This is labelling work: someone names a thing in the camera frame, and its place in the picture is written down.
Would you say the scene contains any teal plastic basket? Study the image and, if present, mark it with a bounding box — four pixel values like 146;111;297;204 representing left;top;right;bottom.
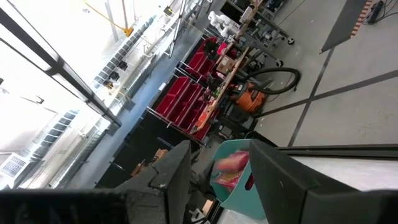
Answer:
210;138;267;220

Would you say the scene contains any white humanoid robot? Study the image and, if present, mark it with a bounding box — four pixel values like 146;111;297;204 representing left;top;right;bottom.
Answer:
207;11;240;38

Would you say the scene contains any black storage cabinet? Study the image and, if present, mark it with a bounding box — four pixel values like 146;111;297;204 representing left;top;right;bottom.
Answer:
95;110;203;190

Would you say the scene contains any grey mat with hazard stripe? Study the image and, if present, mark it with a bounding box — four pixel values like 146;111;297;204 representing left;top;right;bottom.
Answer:
319;0;374;54

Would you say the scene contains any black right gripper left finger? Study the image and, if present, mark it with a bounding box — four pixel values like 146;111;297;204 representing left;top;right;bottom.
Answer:
0;139;192;224

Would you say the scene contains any red bin rack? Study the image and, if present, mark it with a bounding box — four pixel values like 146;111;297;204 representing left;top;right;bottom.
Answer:
154;37;224;141

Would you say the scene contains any cardboard box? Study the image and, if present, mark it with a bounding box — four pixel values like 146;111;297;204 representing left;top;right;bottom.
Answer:
154;148;169;162

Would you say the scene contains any black power strip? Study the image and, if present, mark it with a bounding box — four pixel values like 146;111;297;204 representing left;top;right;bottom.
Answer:
362;0;398;26

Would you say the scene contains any red popcorn bag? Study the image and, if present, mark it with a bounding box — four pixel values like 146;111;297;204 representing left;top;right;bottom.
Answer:
214;170;245;189
216;151;250;174

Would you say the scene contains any yellow hanging cord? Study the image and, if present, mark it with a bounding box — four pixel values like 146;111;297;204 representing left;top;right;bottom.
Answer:
83;1;135;38

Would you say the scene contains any orange shop vacuum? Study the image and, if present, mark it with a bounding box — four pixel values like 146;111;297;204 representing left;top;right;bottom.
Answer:
229;81;268;114

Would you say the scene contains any grey wheeled cart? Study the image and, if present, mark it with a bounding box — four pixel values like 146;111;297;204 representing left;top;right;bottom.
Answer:
226;0;296;68

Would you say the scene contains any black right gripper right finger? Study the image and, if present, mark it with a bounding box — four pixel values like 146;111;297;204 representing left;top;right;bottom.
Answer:
250;139;398;224

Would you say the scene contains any black vacuum hose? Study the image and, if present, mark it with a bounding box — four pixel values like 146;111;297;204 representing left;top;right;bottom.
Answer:
242;67;302;96

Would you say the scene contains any long wooden workbench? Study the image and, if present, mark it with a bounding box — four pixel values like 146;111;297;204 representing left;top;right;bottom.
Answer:
189;46;249;134

